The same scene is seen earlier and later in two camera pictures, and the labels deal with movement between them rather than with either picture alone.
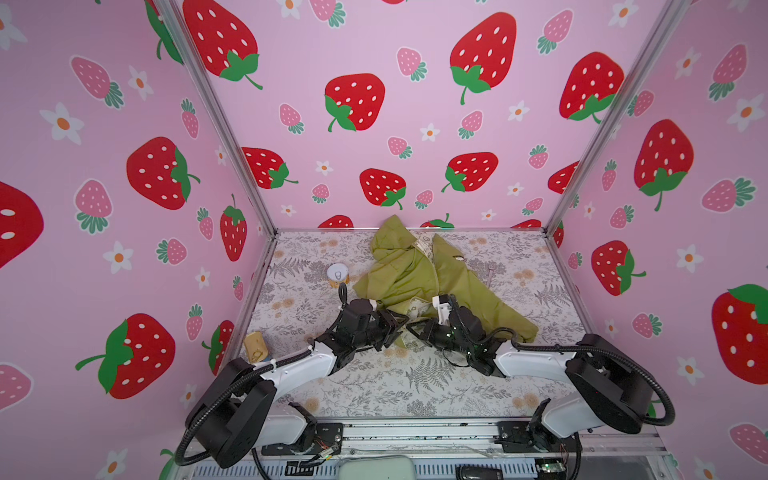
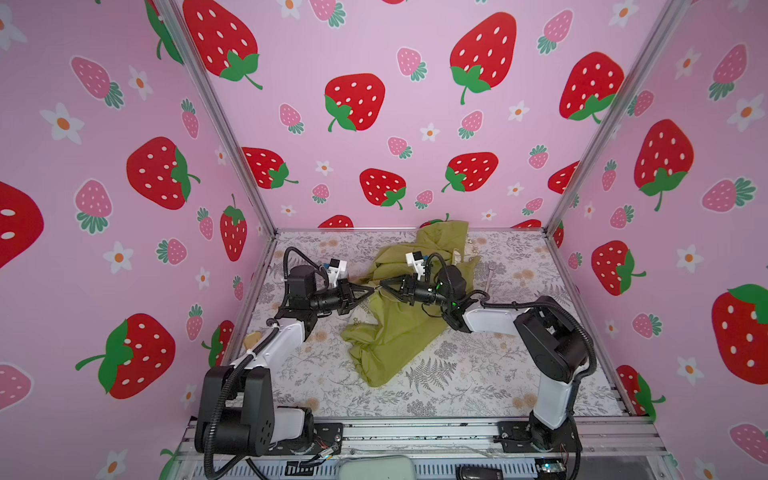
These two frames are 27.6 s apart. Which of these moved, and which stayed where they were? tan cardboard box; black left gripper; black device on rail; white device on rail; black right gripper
Moved: black right gripper; black left gripper
Stayed: white device on rail; tan cardboard box; black device on rail
